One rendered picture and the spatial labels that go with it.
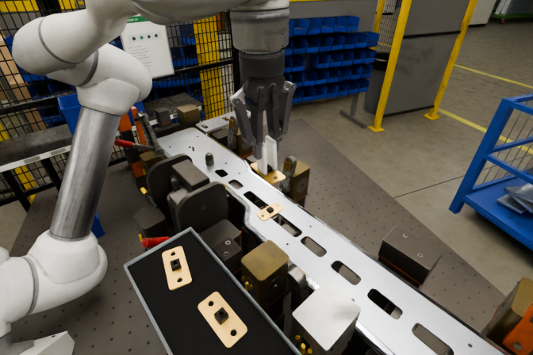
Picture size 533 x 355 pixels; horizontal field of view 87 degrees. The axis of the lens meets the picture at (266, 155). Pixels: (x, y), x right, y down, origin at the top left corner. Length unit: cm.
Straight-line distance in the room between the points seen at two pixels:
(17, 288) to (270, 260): 63
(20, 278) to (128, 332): 34
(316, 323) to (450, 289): 75
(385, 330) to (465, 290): 59
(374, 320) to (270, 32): 60
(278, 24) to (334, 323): 49
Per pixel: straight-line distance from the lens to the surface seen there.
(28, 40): 79
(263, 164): 55
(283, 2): 45
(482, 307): 125
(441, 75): 409
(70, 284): 102
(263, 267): 65
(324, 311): 57
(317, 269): 75
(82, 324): 116
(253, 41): 44
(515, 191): 272
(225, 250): 65
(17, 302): 97
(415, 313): 76
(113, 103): 87
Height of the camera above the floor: 161
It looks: 33 degrees down
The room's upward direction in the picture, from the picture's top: straight up
